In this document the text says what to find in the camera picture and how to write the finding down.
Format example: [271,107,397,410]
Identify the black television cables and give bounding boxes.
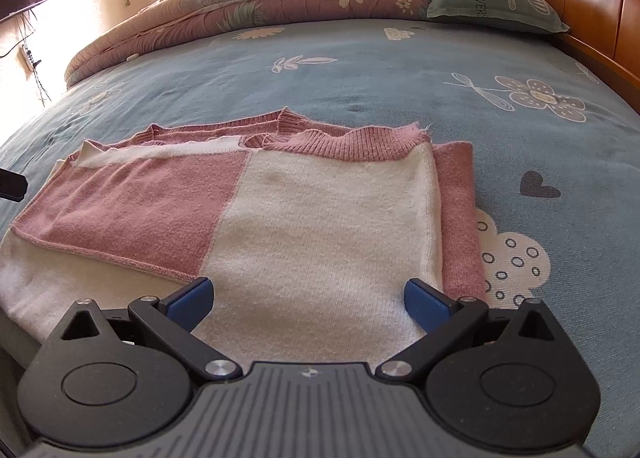
[0,8,53,105]

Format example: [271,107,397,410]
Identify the blue floral bed sheet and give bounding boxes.
[0,15,640,458]

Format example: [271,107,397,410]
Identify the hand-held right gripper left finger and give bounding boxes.
[59,276,242,382]

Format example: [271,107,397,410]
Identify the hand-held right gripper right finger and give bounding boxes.
[375,277,564,382]

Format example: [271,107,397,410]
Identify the pink and white sweater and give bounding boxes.
[0,108,488,369]

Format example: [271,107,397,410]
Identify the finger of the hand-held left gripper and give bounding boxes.
[0,167,29,203]

